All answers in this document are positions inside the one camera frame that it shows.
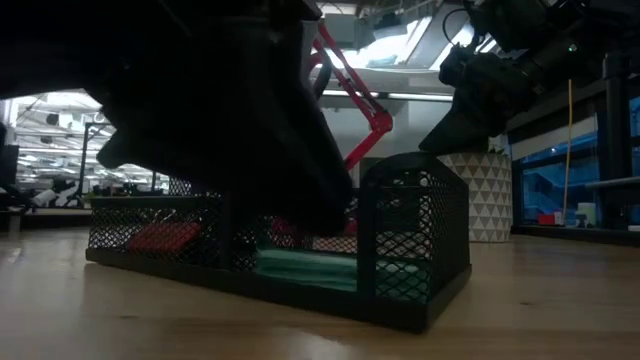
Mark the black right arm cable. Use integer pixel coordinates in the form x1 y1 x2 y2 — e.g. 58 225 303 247
441 6 472 47

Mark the teal sticky note pad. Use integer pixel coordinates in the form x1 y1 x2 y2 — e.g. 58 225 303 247
254 247 432 305

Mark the black stand pole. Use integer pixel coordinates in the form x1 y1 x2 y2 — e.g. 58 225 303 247
602 52 635 232

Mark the succulent in white triangle-pattern pot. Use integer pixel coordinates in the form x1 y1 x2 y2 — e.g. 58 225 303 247
437 133 514 244

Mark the small red block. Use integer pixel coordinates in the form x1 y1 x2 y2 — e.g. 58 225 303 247
126 221 202 255

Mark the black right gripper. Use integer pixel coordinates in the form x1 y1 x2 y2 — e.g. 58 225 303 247
418 42 549 155

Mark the long ceiling light bar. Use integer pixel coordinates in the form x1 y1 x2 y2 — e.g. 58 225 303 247
322 89 454 103

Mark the black mesh desk organizer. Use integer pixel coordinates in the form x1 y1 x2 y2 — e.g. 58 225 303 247
84 152 473 334

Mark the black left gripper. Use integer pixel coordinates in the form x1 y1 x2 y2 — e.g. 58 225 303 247
95 0 355 237

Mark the dark background monitor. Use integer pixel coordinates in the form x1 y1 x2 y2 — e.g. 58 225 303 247
0 143 20 186

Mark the black background frame stand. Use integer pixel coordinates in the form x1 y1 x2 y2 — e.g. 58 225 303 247
78 121 117 188

